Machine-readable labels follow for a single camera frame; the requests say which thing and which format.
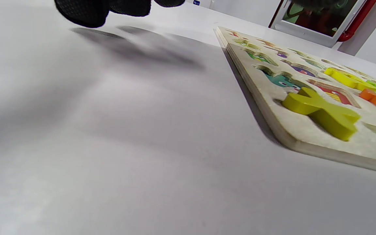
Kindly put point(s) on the person's left hand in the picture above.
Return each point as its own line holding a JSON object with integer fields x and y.
{"x": 83, "y": 13}

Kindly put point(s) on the wooden math block puzzle board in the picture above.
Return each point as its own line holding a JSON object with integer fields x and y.
{"x": 273, "y": 98}

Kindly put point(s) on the yellow plus math block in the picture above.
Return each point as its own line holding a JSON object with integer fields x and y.
{"x": 328, "y": 114}

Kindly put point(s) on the yellow number math block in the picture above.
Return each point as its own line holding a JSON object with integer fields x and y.
{"x": 348, "y": 80}

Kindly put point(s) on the dark framed poster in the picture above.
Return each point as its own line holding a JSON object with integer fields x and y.
{"x": 318, "y": 19}

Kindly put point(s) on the red wall pipe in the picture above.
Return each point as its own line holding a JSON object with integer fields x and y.
{"x": 357, "y": 19}

